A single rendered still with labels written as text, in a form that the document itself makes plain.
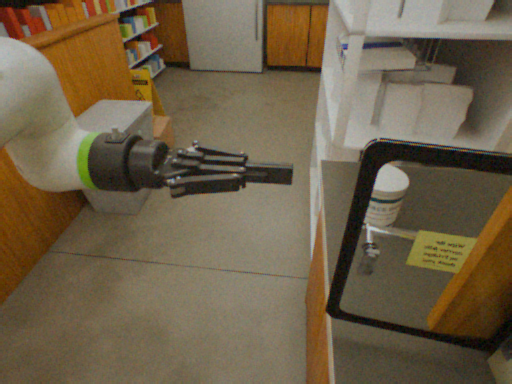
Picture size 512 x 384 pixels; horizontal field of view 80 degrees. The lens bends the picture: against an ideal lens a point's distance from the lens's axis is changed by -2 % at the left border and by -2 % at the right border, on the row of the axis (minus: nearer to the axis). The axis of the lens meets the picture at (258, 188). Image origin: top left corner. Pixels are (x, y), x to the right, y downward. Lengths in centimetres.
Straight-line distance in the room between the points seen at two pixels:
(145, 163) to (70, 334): 161
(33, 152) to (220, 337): 141
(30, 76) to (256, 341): 152
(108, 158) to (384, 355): 62
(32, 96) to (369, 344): 71
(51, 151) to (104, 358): 145
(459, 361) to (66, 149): 79
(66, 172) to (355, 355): 61
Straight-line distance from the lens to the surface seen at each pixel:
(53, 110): 52
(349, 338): 73
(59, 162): 54
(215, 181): 44
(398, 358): 74
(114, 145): 50
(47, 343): 204
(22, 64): 50
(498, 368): 79
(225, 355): 172
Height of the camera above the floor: 157
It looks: 38 degrees down
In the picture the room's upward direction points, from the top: straight up
